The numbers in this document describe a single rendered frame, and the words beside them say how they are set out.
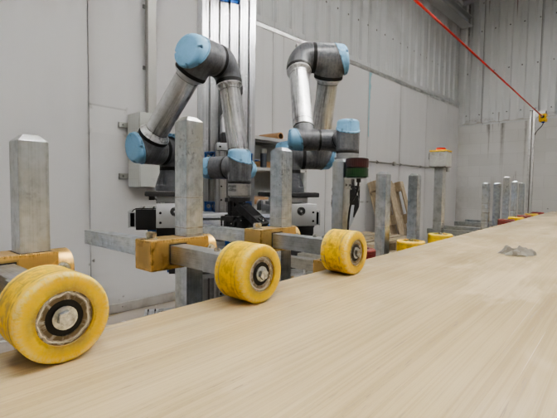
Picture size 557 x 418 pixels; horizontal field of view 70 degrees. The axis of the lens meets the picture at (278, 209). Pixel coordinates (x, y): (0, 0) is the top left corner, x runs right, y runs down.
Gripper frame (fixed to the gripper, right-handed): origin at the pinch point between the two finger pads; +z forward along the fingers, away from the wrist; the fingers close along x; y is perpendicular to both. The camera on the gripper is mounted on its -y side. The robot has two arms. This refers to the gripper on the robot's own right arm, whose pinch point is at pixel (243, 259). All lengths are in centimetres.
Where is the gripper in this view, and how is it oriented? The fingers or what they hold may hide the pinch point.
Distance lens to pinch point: 129.9
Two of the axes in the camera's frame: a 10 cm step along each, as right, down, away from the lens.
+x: -6.6, 0.3, -7.5
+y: -7.5, -0.4, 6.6
